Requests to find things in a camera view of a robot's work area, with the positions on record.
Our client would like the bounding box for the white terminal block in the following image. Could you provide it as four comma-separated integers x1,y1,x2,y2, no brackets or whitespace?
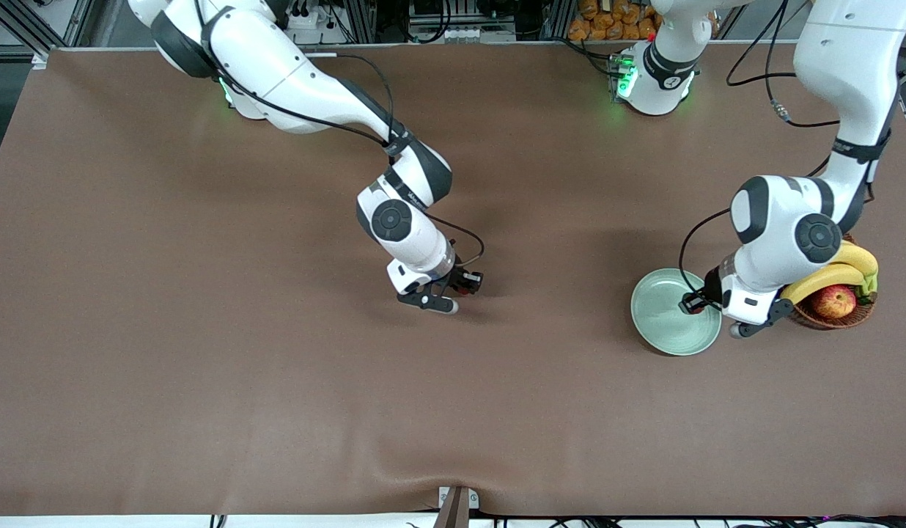
442,26,516,43

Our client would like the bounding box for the large yellow banana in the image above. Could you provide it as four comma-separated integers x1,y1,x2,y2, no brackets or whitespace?
834,242,880,278

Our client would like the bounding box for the bag of orange buns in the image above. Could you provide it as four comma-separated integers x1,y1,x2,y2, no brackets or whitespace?
568,0,663,42

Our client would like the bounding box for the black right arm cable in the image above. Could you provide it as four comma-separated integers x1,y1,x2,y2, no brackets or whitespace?
196,0,487,268

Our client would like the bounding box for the brown table mat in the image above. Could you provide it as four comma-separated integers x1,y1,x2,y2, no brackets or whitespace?
0,40,906,518

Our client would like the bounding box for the white power strip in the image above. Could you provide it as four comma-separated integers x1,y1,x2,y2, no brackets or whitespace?
286,4,342,32

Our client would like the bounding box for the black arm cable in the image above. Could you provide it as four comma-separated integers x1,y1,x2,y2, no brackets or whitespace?
677,0,846,298
196,0,487,268

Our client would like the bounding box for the brown wicker basket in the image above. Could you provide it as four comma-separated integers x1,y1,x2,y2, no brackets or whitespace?
787,233,877,331

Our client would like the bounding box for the pale green plate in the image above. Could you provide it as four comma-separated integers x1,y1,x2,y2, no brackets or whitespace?
630,268,723,357

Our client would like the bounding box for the grey metal clamp bracket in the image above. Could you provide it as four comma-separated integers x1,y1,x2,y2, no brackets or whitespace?
438,486,480,510

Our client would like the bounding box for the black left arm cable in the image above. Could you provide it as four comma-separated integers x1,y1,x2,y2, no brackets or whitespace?
677,0,846,298

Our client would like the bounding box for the grey camera pole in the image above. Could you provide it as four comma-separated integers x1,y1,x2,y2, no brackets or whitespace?
432,488,471,528

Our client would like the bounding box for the red yellow apple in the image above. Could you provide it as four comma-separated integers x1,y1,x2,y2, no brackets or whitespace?
811,285,858,320

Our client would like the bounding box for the aluminium frame profile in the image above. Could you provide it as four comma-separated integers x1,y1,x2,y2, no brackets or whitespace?
0,0,95,70

